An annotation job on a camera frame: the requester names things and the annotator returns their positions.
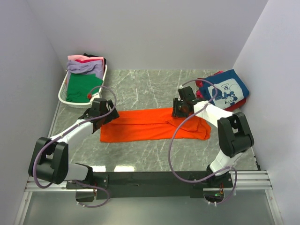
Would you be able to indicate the green shirt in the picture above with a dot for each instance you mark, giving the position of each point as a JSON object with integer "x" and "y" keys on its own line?
{"x": 79, "y": 86}

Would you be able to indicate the orange t shirt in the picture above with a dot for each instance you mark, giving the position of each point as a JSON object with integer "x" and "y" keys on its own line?
{"x": 152, "y": 124}

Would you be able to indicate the pink folded shirt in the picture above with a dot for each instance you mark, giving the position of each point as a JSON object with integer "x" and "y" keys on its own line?
{"x": 201, "y": 93}

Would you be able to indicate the lavender shirt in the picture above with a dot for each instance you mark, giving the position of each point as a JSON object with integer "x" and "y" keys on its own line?
{"x": 88, "y": 68}

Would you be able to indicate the white perforated basket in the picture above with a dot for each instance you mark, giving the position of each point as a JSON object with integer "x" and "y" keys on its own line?
{"x": 62, "y": 95}

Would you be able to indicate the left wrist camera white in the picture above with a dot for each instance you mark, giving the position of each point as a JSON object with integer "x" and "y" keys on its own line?
{"x": 91, "y": 96}

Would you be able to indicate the black garment in basket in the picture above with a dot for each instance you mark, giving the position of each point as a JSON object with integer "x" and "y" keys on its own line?
{"x": 90, "y": 55}

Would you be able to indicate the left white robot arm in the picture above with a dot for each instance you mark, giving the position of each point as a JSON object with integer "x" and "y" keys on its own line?
{"x": 50, "y": 158}

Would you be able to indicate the light pink shirt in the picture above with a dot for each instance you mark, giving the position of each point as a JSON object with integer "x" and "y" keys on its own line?
{"x": 82, "y": 57}

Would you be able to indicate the blue cartoon print shirt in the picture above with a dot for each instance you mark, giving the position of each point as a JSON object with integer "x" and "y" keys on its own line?
{"x": 227, "y": 91}

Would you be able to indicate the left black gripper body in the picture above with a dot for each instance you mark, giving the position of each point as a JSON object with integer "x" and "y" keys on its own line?
{"x": 109, "y": 117}

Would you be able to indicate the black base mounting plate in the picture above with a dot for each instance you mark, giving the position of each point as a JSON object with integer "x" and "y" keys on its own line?
{"x": 155, "y": 184}

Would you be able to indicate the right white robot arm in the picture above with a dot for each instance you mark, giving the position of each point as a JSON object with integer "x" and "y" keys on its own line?
{"x": 234, "y": 134}

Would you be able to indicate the red folded shirt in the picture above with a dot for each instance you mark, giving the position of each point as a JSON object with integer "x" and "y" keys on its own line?
{"x": 237, "y": 106}

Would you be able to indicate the magenta shirt in basket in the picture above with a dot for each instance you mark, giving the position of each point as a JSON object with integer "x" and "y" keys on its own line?
{"x": 84, "y": 61}

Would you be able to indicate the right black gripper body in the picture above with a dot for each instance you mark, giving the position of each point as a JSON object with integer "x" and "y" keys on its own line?
{"x": 178, "y": 109}

